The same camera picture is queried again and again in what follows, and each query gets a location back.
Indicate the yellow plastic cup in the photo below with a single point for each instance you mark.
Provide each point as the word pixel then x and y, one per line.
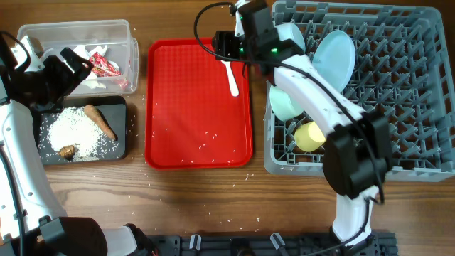
pixel 308 137

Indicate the grey dishwasher rack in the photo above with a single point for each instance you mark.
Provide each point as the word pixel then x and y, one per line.
pixel 402 69

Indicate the brown food scrap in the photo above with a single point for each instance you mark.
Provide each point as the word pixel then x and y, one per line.
pixel 68 152

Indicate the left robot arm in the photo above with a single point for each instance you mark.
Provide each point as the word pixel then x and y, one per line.
pixel 33 222

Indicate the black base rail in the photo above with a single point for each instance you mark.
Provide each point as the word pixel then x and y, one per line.
pixel 377 244

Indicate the small light blue bowl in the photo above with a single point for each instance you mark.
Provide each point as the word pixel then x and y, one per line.
pixel 290 31

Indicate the white rice pile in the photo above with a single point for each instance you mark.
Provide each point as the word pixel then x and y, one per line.
pixel 73 127

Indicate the green bowl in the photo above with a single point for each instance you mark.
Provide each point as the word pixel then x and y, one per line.
pixel 283 106

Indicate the black waste tray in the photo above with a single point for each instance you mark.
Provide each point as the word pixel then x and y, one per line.
pixel 113 109

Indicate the clear plastic waste bin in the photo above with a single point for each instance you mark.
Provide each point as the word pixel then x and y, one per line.
pixel 110 38

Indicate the large light blue plate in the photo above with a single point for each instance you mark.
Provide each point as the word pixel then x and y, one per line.
pixel 334 59

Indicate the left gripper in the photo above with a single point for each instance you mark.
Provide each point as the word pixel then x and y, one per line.
pixel 54 64

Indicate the red serving tray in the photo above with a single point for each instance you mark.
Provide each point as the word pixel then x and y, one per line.
pixel 192 119

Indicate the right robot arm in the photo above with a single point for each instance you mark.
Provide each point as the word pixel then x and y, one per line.
pixel 357 148

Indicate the white plastic spoon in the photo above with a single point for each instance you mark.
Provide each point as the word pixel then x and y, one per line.
pixel 231 79

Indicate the red snack wrapper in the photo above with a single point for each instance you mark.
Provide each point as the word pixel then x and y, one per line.
pixel 104 74

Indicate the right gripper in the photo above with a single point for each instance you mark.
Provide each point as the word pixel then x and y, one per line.
pixel 222 45

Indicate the brown carrot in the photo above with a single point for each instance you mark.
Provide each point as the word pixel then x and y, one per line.
pixel 93 114

